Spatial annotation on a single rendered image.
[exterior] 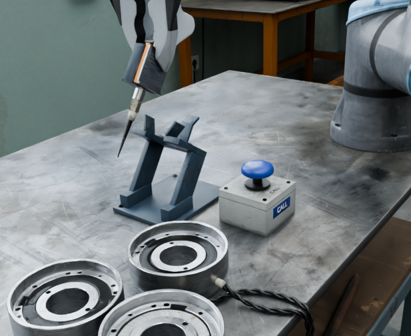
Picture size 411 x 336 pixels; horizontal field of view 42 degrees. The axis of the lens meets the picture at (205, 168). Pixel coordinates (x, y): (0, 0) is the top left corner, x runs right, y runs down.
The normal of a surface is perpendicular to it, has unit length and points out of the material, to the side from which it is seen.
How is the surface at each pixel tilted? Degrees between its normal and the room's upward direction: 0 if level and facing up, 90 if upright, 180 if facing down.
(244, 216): 90
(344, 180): 0
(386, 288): 0
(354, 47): 90
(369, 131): 73
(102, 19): 90
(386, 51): 81
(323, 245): 0
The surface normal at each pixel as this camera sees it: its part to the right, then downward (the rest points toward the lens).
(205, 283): 0.55, 0.33
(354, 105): -0.77, 0.00
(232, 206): -0.61, 0.35
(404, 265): -0.04, -0.91
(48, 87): 0.79, 0.22
